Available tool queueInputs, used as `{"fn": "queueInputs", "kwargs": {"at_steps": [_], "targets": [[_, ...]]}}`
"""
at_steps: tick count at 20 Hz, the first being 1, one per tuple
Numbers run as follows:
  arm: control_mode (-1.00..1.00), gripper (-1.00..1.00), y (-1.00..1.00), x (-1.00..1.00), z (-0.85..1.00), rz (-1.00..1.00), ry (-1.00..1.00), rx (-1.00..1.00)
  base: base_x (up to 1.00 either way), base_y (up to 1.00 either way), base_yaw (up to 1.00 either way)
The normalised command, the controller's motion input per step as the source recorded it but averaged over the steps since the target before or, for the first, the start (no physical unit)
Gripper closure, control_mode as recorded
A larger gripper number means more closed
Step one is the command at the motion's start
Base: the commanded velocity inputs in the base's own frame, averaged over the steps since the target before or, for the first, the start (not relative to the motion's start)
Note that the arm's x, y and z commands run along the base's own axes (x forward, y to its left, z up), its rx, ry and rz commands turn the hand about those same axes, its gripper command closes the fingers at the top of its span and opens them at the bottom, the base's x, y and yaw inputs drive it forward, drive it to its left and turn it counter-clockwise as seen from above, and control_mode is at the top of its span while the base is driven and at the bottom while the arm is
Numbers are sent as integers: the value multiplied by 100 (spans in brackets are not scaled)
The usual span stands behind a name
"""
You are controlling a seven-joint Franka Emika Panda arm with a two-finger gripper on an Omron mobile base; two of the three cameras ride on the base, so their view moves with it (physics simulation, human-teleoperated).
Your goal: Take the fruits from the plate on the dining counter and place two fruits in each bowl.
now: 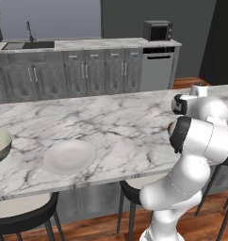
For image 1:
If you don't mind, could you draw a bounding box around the white round plate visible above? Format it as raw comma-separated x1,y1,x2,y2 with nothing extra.
42,138,97,176

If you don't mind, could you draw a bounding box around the dark tall cabinet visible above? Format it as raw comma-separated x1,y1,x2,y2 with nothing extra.
199,0,228,87

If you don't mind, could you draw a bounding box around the pale green bowl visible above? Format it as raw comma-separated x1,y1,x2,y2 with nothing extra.
0,128,13,165

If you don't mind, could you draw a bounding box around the grey cupboard run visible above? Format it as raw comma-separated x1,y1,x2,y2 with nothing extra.
0,47,144,105

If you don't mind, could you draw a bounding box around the black stool with pale seat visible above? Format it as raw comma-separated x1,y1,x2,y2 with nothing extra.
0,191,66,241
194,126,228,241
116,171,171,241

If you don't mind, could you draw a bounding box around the black microwave oven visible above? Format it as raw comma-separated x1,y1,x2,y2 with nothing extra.
142,20,173,42

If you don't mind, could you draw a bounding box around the dark sink basin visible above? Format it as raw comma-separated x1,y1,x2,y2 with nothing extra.
1,40,56,52

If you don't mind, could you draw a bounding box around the grey dishwasher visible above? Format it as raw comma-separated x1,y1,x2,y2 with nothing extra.
139,46,176,93

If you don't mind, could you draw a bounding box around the grey island counter base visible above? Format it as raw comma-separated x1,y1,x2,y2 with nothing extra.
55,180,154,226

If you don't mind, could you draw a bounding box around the black tap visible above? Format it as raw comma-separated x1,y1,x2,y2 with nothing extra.
25,21,38,43

